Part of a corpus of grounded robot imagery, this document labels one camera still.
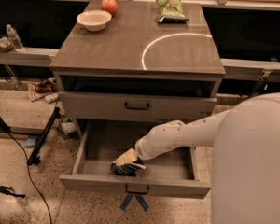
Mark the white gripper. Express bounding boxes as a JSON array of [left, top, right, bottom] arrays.
[[115, 134, 165, 166]]

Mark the blue chip bag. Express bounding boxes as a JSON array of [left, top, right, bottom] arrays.
[[111, 161, 146, 176]]

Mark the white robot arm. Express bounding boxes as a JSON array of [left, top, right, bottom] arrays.
[[111, 92, 280, 224]]

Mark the open grey lower drawer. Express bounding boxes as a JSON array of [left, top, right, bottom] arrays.
[[60, 120, 211, 199]]

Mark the closed grey upper drawer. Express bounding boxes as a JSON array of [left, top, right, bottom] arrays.
[[59, 91, 217, 122]]

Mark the grey drawer cabinet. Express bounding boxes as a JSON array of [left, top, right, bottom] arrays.
[[49, 1, 225, 133]]

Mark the green chip bag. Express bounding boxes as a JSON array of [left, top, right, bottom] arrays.
[[155, 0, 189, 23]]

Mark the small white plant pot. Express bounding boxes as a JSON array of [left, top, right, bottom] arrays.
[[61, 117, 76, 133]]

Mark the black tripod leg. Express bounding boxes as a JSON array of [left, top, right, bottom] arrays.
[[27, 107, 60, 166]]

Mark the crumpled snack wrapper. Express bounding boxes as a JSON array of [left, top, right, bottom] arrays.
[[28, 80, 53, 102]]

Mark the white bowl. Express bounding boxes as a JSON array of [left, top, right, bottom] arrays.
[[77, 10, 112, 32]]

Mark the red apple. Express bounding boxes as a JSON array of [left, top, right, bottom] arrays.
[[101, 0, 118, 17]]

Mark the clear plastic water bottle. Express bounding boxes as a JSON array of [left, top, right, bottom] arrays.
[[6, 24, 24, 51]]

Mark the brown bowl on ledge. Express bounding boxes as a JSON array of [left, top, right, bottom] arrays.
[[0, 36, 13, 52]]

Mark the black floor cable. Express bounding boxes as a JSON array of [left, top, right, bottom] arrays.
[[6, 131, 54, 224]]

